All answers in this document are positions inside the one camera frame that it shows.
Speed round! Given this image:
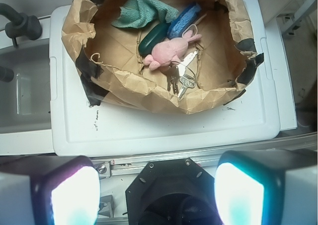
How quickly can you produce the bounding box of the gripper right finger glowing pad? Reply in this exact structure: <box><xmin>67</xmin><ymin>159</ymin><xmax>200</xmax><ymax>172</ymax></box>
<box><xmin>214</xmin><ymin>150</ymin><xmax>318</xmax><ymax>225</ymax></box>

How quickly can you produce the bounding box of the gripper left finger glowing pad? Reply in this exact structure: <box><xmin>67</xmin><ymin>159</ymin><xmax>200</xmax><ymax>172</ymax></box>
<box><xmin>0</xmin><ymin>155</ymin><xmax>100</xmax><ymax>225</ymax></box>

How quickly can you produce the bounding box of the teal blue cloth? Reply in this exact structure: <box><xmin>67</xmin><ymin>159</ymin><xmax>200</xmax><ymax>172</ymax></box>
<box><xmin>111</xmin><ymin>0</ymin><xmax>179</xmax><ymax>29</ymax></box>

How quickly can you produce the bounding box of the white sink basin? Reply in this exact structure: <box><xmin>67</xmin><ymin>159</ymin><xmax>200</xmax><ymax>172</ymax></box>
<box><xmin>0</xmin><ymin>42</ymin><xmax>54</xmax><ymax>136</ymax></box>

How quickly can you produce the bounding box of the brown paper bag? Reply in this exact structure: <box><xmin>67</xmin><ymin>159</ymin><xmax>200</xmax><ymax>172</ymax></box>
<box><xmin>62</xmin><ymin>0</ymin><xmax>264</xmax><ymax>114</ymax></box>

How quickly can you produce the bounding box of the pink plush toy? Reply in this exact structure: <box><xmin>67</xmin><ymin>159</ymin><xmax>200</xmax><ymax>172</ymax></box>
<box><xmin>143</xmin><ymin>30</ymin><xmax>202</xmax><ymax>71</ymax></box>

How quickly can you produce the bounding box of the black faucet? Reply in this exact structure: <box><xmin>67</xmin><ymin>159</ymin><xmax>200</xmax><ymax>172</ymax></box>
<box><xmin>0</xmin><ymin>3</ymin><xmax>42</xmax><ymax>48</ymax></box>

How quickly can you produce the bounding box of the blue sponge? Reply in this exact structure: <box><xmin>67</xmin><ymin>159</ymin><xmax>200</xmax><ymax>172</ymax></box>
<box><xmin>166</xmin><ymin>2</ymin><xmax>201</xmax><ymax>39</ymax></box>

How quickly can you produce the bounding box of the dark green oval case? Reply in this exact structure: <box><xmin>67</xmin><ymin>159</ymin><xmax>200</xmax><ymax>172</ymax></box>
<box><xmin>138</xmin><ymin>23</ymin><xmax>170</xmax><ymax>57</ymax></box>

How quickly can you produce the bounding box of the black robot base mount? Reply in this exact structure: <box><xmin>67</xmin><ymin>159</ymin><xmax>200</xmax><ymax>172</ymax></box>
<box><xmin>125</xmin><ymin>158</ymin><xmax>222</xmax><ymax>225</ymax></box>

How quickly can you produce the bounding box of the aluminium extrusion rail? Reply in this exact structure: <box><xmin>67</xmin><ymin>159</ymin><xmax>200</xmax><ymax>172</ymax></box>
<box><xmin>92</xmin><ymin>132</ymin><xmax>318</xmax><ymax>178</ymax></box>

